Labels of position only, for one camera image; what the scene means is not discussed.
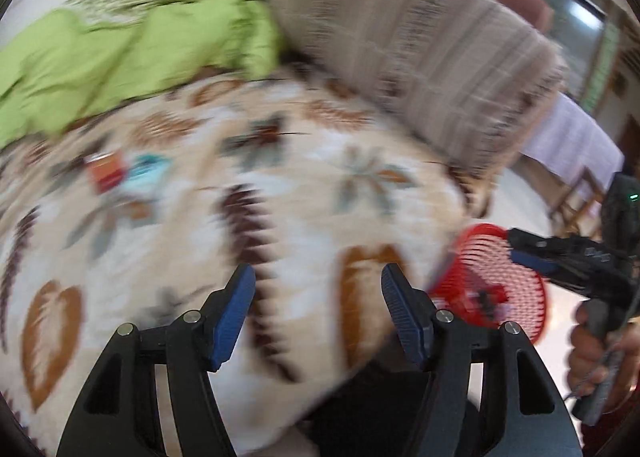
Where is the person's right forearm red sleeve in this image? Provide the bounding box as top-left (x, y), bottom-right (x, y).
top-left (582, 382), bottom-right (640, 457)

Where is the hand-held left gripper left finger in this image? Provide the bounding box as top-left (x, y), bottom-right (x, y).
top-left (56, 263), bottom-right (257, 457)

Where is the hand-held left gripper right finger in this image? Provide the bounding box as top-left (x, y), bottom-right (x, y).
top-left (381, 263), bottom-right (583, 457)

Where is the striped brown floral pillow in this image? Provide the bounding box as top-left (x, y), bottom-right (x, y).
top-left (270, 0), bottom-right (568, 178)

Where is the leaf print bedsheet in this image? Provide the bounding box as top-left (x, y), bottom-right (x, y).
top-left (0, 67), bottom-right (496, 457)

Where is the table with lilac cloth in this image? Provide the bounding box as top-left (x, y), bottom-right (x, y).
top-left (520, 94), bottom-right (626, 188)

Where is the green blanket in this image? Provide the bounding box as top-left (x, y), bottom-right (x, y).
top-left (0, 0), bottom-right (283, 148)

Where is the green paper strip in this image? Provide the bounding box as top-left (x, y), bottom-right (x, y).
top-left (585, 22), bottom-right (621, 112)

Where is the red plastic mesh basket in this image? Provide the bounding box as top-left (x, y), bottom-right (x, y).
top-left (430, 223), bottom-right (548, 345)

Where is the person's right hand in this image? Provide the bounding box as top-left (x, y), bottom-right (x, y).
top-left (567, 304), bottom-right (640, 400)

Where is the wooden stool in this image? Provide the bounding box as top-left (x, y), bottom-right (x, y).
top-left (547, 169), bottom-right (608, 238)

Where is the small teal packet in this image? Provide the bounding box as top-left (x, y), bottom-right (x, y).
top-left (122, 154), bottom-right (171, 192)

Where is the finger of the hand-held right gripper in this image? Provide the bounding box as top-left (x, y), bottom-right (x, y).
top-left (509, 249), bottom-right (563, 277)
top-left (506, 228), bottom-right (633, 294)

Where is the small red packet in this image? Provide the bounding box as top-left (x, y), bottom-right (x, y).
top-left (85, 153), bottom-right (125, 192)

